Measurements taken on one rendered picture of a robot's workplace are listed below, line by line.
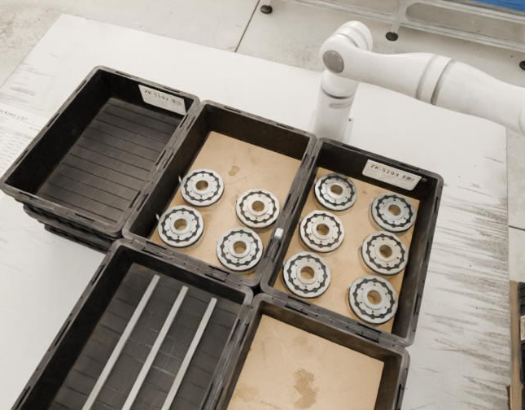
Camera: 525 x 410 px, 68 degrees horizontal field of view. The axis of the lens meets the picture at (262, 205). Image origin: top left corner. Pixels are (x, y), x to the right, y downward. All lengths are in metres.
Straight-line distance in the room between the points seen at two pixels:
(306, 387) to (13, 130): 1.10
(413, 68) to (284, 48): 1.79
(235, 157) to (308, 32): 1.80
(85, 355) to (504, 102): 0.94
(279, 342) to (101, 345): 0.36
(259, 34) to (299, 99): 1.39
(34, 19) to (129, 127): 2.01
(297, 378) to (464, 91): 0.64
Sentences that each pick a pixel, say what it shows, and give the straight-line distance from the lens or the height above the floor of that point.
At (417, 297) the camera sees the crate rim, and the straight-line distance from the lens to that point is 0.84.
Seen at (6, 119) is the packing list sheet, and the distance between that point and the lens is 1.45.
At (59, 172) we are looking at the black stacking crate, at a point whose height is 0.83.
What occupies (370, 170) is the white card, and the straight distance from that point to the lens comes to 0.97.
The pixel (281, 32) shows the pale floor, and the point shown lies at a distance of 2.71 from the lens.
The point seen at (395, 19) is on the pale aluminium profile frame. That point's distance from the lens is 2.74.
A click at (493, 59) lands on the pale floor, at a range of 2.96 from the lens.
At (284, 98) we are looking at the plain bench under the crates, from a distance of 1.33.
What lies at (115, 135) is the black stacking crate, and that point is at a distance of 1.11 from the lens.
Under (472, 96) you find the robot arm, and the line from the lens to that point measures 0.87.
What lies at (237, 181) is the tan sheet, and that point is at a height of 0.83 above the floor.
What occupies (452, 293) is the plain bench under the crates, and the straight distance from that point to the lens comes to 1.12.
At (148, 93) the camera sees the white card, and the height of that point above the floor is 0.90.
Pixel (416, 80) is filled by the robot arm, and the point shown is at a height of 1.11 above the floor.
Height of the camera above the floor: 1.66
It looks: 62 degrees down
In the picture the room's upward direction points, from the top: 4 degrees clockwise
